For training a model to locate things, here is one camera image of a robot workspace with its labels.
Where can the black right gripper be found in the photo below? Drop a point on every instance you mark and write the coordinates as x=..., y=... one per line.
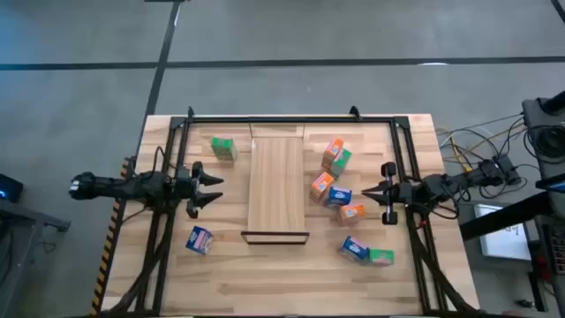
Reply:
x=401, y=193

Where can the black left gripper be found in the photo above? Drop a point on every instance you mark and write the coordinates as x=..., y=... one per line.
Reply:
x=183, y=187

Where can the orange Mini Wheats cereal box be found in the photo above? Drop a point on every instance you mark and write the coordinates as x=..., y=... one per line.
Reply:
x=351, y=214
x=321, y=187
x=332, y=151

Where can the blue Frosted Flakes cereal box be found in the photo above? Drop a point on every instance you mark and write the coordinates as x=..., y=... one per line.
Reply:
x=339, y=196
x=354, y=248
x=199, y=240

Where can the green Apple Jacks cereal box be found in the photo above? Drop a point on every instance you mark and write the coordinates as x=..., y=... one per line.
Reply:
x=343, y=163
x=223, y=149
x=381, y=257

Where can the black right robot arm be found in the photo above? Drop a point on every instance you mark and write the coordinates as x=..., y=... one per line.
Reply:
x=441, y=185

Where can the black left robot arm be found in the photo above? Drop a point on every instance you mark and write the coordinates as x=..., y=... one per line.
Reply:
x=123, y=187

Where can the yellow black hazard tape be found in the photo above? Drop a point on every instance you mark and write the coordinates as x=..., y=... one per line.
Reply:
x=108, y=247

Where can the black diagonal bar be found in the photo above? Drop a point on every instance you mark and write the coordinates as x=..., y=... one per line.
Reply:
x=507, y=216

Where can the black power adapter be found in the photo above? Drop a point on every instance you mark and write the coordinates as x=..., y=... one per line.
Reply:
x=508, y=170

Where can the white screen panel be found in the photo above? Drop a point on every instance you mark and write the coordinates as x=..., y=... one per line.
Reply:
x=503, y=238

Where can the black equipment stand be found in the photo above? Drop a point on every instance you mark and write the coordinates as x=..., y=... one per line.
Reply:
x=536, y=115

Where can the small black floor object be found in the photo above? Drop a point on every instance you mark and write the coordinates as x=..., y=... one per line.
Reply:
x=525, y=303

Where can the black control panel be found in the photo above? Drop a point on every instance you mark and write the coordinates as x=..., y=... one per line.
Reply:
x=554, y=252

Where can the grey metal side table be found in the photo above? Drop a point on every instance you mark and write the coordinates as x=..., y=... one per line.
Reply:
x=22, y=221

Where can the black device with blue light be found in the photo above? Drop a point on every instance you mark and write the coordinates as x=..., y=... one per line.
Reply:
x=9, y=187

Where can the black frame clamp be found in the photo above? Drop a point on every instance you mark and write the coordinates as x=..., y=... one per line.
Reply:
x=354, y=112
x=190, y=112

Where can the black metal table frame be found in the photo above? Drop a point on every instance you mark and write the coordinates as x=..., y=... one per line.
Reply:
x=291, y=119

